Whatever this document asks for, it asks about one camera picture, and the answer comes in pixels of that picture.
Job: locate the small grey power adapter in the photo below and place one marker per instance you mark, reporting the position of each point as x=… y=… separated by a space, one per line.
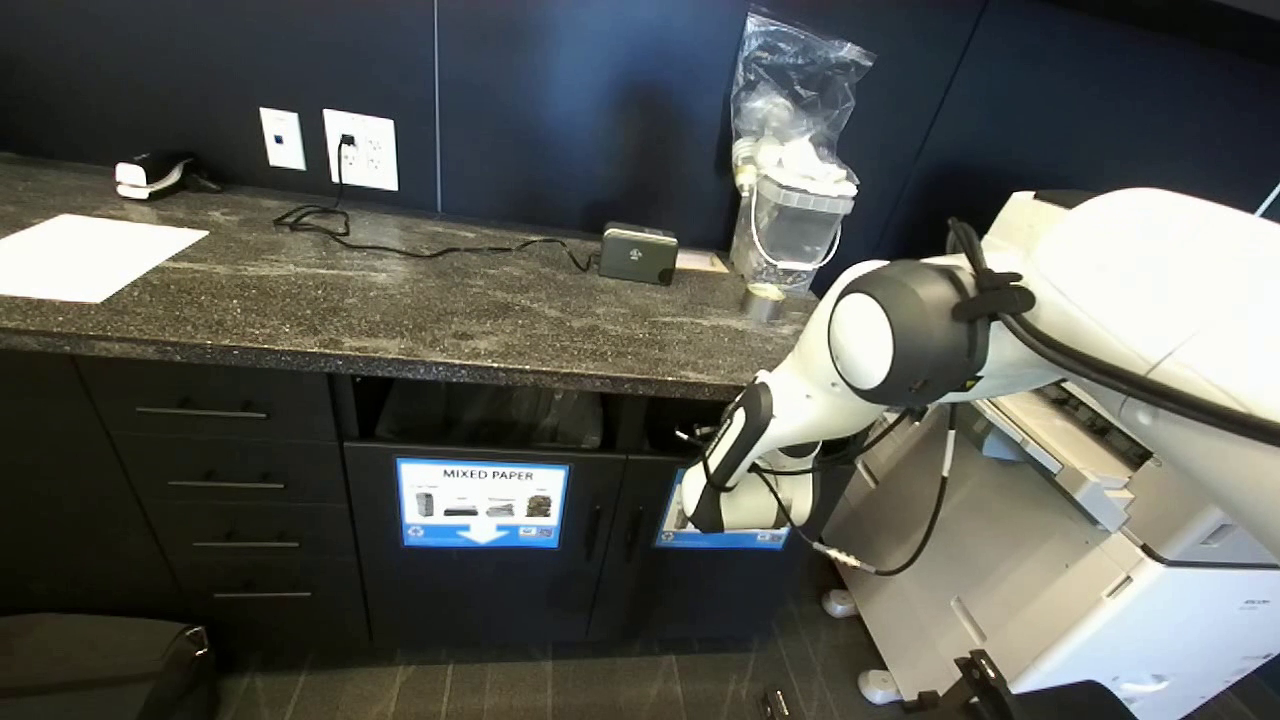
x=638 y=255

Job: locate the clear plastic bag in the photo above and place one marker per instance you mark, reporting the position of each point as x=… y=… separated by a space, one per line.
x=801 y=80

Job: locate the small white wall plate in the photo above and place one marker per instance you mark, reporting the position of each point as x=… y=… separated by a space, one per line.
x=282 y=137

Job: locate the large white office printer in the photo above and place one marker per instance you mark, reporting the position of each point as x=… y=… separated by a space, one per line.
x=1066 y=587

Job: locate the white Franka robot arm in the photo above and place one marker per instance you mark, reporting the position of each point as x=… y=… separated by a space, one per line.
x=1134 y=293

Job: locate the black bag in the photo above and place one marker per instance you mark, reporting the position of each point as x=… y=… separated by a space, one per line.
x=95 y=664

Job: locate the large white outlet plate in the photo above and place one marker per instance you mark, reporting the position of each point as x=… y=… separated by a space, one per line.
x=362 y=148

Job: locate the plain dark cabinet door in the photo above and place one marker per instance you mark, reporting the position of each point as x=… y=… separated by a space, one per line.
x=64 y=494

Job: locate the flat white paper sheet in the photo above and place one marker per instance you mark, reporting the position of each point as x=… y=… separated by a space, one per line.
x=86 y=256

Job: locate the white power adapter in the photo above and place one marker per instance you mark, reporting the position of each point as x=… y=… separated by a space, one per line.
x=146 y=179

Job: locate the clear plastic bucket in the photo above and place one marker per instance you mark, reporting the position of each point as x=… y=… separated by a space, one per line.
x=786 y=222

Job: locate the blue label with up arrow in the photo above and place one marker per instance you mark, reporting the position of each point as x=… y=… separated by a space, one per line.
x=723 y=538

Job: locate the blue label with down arrow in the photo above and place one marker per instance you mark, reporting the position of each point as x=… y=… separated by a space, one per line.
x=483 y=500

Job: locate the grey bin liner bag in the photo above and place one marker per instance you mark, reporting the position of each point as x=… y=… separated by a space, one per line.
x=666 y=422

